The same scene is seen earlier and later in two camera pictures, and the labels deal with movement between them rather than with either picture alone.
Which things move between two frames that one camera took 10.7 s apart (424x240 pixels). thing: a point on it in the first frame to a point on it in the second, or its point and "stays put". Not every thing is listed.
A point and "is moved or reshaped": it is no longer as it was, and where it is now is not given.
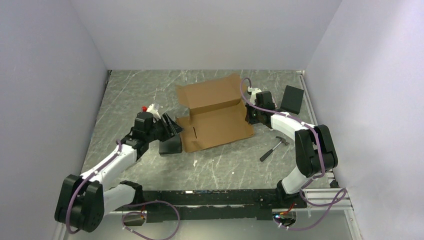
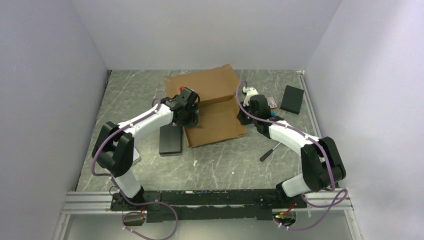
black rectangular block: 173,145 stays put
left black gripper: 174,129 to 193,120
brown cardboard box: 217,112 is moved or reshaped
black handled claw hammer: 267,153 stays put
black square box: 292,99 stays put
